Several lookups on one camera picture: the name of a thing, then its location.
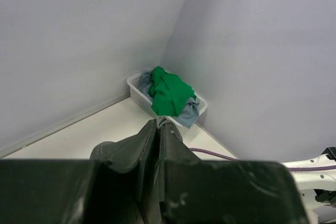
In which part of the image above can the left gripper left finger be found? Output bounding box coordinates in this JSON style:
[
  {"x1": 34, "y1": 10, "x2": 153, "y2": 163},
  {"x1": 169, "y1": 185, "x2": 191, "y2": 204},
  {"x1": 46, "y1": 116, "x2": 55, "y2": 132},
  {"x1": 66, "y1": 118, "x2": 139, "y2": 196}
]
[{"x1": 0, "y1": 119, "x2": 161, "y2": 224}]

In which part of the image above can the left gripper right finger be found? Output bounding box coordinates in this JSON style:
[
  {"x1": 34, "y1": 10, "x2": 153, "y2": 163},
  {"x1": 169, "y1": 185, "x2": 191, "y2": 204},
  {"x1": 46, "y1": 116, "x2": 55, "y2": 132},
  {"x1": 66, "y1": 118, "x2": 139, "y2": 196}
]
[{"x1": 159, "y1": 123, "x2": 310, "y2": 224}]

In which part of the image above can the grey green t shirt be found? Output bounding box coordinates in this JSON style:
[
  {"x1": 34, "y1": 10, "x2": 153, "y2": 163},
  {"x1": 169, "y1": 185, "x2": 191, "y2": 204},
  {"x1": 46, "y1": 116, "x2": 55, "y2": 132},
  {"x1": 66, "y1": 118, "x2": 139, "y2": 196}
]
[{"x1": 89, "y1": 115, "x2": 184, "y2": 161}]

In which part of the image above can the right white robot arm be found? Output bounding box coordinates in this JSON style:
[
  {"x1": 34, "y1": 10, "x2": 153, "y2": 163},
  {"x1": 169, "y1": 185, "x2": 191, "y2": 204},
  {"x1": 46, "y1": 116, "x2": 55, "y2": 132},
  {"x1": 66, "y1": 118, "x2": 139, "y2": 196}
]
[{"x1": 283, "y1": 147, "x2": 335, "y2": 223}]

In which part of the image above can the blue t shirt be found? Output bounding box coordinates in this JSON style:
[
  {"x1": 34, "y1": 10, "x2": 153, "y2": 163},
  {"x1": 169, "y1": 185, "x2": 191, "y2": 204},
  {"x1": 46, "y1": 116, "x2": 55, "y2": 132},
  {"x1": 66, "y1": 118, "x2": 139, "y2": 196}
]
[{"x1": 138, "y1": 70, "x2": 202, "y2": 130}]

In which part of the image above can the white laundry basket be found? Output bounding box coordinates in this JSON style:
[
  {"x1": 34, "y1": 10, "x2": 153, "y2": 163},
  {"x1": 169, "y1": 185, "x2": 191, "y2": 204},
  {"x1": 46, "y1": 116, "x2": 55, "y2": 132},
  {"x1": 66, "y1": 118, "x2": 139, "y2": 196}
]
[{"x1": 127, "y1": 70, "x2": 208, "y2": 127}]

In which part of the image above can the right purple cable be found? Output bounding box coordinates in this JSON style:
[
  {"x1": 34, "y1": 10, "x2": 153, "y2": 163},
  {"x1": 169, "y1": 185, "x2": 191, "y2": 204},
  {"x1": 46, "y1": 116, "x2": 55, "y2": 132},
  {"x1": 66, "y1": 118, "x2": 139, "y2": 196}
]
[{"x1": 189, "y1": 147, "x2": 336, "y2": 172}]

